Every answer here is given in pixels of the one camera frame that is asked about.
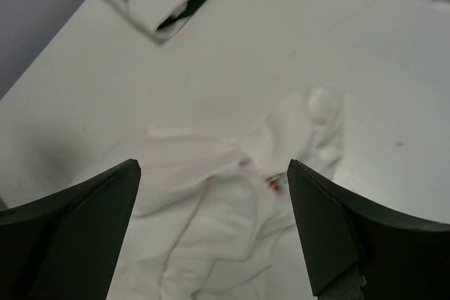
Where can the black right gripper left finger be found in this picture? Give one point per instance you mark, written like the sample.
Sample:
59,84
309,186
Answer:
66,245

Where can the white cartoon print t-shirt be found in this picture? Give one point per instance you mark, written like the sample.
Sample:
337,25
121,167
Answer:
209,211

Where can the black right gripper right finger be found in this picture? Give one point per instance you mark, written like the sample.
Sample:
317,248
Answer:
355,248

